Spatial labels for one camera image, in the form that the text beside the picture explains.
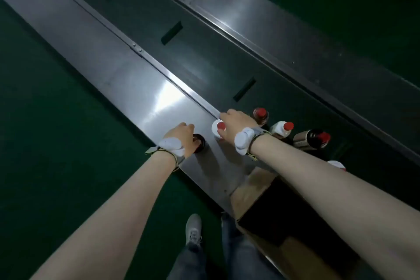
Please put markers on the person's right hand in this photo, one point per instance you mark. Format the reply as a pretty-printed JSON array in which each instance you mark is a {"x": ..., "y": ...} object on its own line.
[{"x": 238, "y": 124}]

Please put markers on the person's left hand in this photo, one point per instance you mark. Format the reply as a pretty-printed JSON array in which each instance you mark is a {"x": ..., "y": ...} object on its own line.
[{"x": 180, "y": 138}]

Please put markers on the person's left fingers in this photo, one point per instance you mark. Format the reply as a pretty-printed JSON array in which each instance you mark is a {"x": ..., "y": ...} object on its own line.
[{"x": 190, "y": 129}]

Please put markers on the person's right thumb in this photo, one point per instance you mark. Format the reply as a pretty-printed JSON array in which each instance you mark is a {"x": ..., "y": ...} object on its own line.
[{"x": 221, "y": 132}]

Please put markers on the white bottle with red cap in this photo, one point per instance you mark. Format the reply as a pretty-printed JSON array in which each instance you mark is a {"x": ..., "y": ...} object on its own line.
[
  {"x": 337, "y": 165},
  {"x": 217, "y": 128},
  {"x": 282, "y": 129}
]

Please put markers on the dark bottle with black cap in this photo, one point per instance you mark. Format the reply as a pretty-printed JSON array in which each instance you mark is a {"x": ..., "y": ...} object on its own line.
[{"x": 200, "y": 144}]

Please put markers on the person's right forearm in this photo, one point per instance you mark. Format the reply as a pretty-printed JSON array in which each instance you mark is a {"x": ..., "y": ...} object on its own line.
[{"x": 341, "y": 197}]

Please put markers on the person's left forearm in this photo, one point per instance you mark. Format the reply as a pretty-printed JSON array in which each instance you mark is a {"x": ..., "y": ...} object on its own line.
[{"x": 111, "y": 220}]

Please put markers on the white left wrist tracker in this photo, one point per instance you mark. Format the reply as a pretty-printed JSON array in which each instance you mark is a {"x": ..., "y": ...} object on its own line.
[{"x": 172, "y": 146}]

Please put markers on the white wrist tracker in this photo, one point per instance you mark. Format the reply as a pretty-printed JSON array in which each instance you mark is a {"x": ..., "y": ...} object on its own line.
[
  {"x": 245, "y": 140},
  {"x": 172, "y": 146}
]

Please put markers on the white right wrist tracker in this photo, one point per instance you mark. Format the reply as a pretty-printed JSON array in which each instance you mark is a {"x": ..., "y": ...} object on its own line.
[{"x": 245, "y": 140}]

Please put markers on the dark bottle with red cap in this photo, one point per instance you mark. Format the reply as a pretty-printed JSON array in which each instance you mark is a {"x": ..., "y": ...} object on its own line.
[
  {"x": 261, "y": 115},
  {"x": 311, "y": 140}
]

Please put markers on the dark conveyor belt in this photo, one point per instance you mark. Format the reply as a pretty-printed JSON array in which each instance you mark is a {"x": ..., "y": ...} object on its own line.
[{"x": 210, "y": 60}]

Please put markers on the wide steel conveyor side panel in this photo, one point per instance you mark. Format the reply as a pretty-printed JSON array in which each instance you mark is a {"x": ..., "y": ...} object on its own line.
[{"x": 131, "y": 83}]

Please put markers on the person's grey shoe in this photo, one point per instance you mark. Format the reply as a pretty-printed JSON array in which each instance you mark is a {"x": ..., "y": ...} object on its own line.
[{"x": 193, "y": 229}]

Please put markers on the brown cardboard box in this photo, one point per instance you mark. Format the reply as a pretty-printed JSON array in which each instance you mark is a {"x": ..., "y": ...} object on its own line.
[{"x": 279, "y": 220}]

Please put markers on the person's blue jeans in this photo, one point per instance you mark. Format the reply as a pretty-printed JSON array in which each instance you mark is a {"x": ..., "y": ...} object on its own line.
[{"x": 226, "y": 256}]

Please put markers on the steel conveyor side rail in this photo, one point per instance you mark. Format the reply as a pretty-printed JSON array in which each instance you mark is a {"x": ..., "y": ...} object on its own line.
[{"x": 295, "y": 43}]

